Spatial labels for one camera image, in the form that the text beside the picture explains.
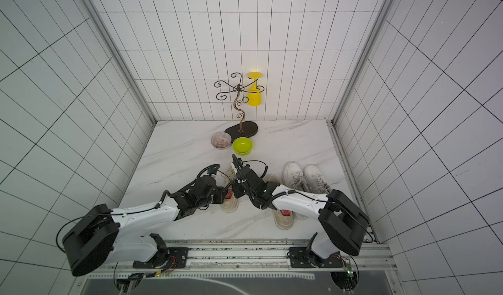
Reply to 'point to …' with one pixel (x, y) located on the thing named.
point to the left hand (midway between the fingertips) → (223, 194)
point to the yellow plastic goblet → (254, 99)
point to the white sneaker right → (315, 181)
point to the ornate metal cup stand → (243, 128)
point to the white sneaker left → (293, 179)
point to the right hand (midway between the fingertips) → (234, 176)
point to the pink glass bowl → (221, 140)
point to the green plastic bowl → (242, 145)
